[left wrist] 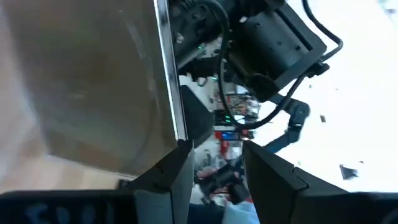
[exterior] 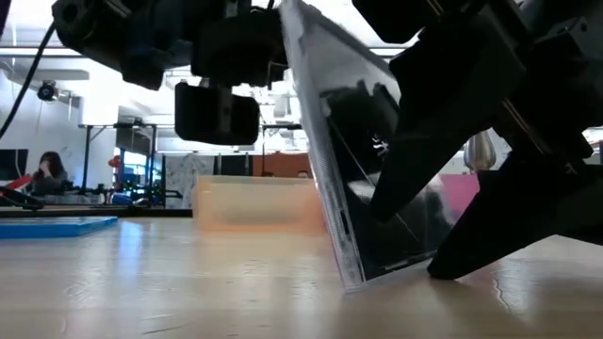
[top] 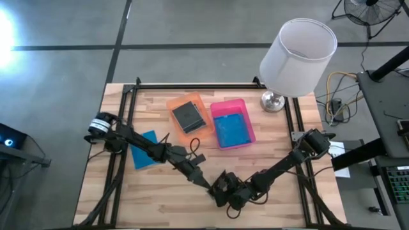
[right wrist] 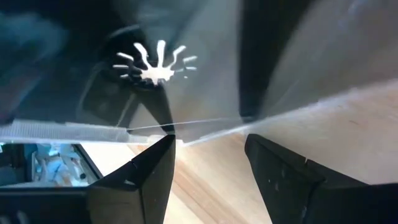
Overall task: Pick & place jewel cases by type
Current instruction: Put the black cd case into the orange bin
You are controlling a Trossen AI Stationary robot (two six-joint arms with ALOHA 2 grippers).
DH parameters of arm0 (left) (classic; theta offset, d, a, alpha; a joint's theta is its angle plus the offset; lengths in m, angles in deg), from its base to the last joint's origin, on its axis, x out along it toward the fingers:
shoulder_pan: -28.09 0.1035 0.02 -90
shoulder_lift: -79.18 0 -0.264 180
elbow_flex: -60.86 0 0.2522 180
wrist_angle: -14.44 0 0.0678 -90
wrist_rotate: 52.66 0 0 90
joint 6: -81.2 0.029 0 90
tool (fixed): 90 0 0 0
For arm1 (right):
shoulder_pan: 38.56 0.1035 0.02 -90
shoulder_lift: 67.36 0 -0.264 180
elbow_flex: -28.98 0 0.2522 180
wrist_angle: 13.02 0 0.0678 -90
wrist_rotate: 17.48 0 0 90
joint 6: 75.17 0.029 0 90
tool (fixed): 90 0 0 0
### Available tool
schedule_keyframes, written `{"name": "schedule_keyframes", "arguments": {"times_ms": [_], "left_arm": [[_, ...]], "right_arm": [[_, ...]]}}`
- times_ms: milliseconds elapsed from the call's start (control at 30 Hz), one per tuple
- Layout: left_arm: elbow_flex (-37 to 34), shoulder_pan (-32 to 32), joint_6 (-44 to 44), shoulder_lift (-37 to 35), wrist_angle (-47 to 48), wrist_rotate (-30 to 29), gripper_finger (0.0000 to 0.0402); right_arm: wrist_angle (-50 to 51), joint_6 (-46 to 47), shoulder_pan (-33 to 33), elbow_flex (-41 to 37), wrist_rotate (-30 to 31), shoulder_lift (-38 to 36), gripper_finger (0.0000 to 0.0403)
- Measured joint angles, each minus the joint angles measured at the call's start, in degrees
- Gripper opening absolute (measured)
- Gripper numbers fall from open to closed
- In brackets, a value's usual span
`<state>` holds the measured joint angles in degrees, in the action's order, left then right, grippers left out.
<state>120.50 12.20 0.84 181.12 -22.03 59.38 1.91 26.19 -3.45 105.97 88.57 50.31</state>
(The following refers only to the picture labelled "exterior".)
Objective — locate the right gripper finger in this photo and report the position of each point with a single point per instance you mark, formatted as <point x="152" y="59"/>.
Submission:
<point x="447" y="94"/>
<point x="518" y="207"/>

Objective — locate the clear jewel case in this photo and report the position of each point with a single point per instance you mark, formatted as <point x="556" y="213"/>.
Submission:
<point x="348" y="141"/>

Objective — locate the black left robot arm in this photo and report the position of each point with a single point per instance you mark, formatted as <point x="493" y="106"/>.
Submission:
<point x="118" y="37"/>

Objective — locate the translucent pink plastic bin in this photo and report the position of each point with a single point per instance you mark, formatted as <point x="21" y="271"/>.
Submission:
<point x="459" y="193"/>

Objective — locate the white shade silver table lamp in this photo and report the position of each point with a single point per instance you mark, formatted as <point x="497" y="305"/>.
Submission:
<point x="479" y="153"/>

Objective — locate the black panel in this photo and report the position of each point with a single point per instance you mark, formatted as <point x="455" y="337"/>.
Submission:
<point x="235" y="165"/>

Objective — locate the grey marbled panel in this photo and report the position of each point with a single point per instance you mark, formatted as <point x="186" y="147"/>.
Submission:
<point x="181" y="179"/>

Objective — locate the person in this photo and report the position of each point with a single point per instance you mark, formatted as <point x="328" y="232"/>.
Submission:
<point x="304" y="174"/>
<point x="47" y="181"/>

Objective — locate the translucent orange plastic bin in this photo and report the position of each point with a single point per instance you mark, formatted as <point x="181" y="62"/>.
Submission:
<point x="254" y="202"/>

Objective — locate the red desk lamp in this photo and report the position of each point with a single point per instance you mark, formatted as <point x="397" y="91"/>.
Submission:
<point x="114" y="161"/>

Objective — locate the black desk equipment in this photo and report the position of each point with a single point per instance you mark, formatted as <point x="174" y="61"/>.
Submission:
<point x="141" y="195"/>

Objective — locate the black computer monitor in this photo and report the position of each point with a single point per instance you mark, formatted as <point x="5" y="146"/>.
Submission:
<point x="14" y="165"/>

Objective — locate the red angled bar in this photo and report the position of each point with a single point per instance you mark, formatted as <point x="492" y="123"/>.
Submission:
<point x="19" y="182"/>

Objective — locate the black angled object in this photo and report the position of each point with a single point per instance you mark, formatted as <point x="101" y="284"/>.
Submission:
<point x="19" y="200"/>

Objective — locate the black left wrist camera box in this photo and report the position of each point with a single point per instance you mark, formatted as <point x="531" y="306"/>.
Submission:
<point x="216" y="113"/>

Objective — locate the orange partition wall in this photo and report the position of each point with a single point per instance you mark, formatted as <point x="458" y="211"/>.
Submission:
<point x="282" y="165"/>

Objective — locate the black ceiling spot camera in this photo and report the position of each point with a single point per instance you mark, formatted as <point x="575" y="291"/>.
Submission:
<point x="47" y="91"/>

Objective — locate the black horizontal rail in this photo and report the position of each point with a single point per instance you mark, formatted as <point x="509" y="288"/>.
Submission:
<point x="94" y="213"/>

